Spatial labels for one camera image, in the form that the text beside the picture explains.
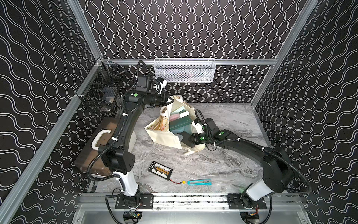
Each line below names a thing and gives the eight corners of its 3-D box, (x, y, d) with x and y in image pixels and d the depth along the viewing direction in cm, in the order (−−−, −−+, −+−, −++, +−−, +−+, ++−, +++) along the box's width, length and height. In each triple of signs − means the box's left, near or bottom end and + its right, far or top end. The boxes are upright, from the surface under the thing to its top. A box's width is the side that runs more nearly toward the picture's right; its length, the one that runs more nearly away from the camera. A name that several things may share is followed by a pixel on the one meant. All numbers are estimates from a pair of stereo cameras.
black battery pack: (148, 171, 87) (148, 170, 85) (153, 162, 91) (153, 160, 89) (169, 180, 84) (169, 178, 82) (173, 170, 88) (173, 168, 86)
